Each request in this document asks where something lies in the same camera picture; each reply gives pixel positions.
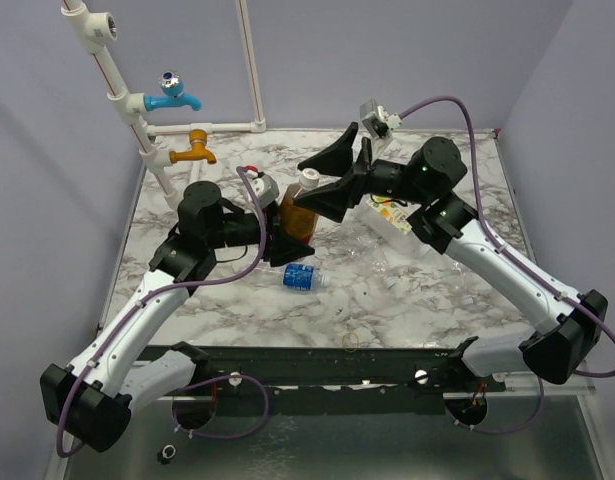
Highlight white PVC pipe frame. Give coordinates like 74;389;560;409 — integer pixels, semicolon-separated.
59;0;267;224

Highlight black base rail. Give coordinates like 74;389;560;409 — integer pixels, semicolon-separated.
172;342;495;416

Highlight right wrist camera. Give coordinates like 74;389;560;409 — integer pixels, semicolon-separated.
360;99;402;160

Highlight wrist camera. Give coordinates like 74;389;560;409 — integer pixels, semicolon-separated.
360;99;402;160
247;169;280;209

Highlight purple cable base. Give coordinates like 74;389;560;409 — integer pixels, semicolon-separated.
171;370;271;441
451;374;546;435

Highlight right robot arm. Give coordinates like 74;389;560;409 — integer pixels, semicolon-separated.
295;123;608;392

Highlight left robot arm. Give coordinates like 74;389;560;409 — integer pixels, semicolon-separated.
40;181;314;452

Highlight clear plastic bottle middle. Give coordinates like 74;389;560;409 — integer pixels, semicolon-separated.
338;223;397;290

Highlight orange label clear bottle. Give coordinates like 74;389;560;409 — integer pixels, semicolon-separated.
356;197;431;257

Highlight blue faucet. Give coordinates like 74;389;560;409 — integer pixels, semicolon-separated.
143;70;202;112

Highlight yellow rubber band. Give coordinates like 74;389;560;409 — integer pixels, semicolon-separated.
341;332;360;351

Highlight golden energy drink bottle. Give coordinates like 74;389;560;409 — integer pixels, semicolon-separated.
279;175;318;244

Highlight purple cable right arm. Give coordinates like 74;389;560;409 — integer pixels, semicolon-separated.
396;94;615;378

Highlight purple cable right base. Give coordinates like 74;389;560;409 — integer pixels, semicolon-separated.
451;374;546;435

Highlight small black white knob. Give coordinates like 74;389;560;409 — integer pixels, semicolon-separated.
157;444;177;465

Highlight blue label water bottle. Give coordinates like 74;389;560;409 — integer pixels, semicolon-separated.
253;262;331;292

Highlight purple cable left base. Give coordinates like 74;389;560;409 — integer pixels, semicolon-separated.
171;370;271;441

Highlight orange faucet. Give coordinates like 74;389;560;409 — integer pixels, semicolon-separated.
169;129;217;165

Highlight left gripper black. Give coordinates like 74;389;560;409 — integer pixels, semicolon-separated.
207;199;316;266

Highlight white bottle cap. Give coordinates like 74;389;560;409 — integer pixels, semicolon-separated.
299;168;321;190

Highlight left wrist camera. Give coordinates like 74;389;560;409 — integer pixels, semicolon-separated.
247;169;280;209

